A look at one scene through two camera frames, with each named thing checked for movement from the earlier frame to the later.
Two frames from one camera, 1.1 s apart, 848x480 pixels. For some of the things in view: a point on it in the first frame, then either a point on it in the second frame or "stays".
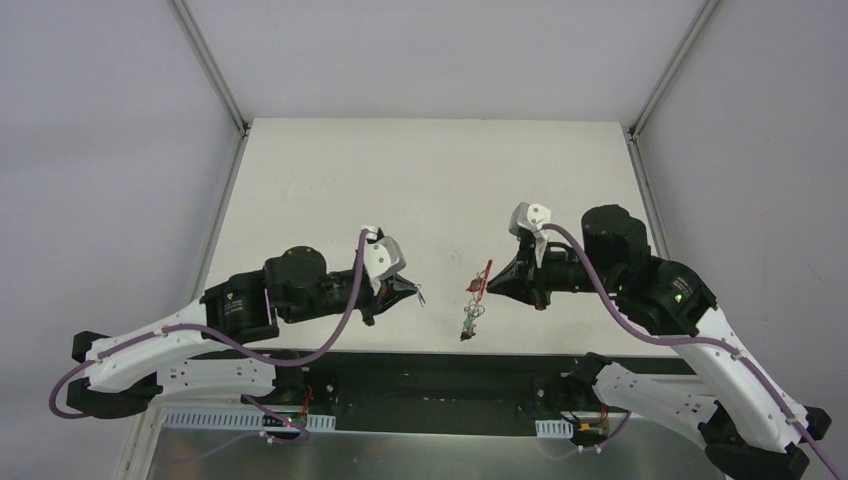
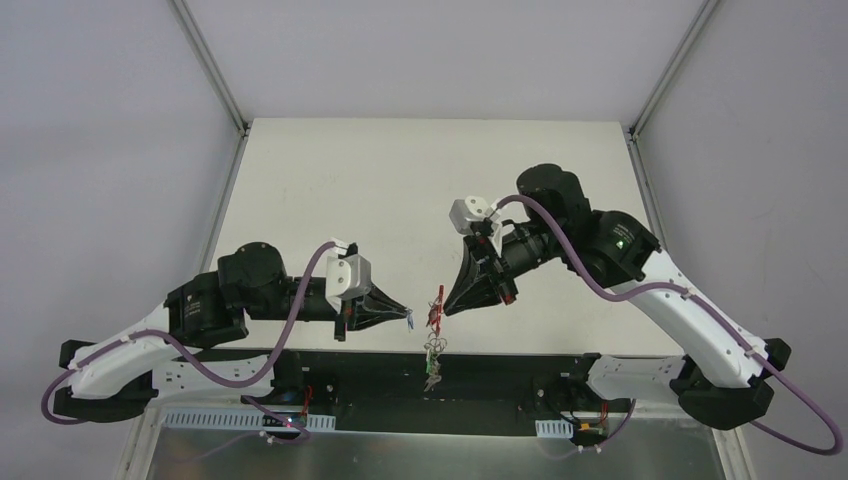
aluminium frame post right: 676,59 stays
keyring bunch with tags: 475,308 → 436,345
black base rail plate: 435,392 stays
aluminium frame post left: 241,125 stays
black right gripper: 530,277 → 497,273
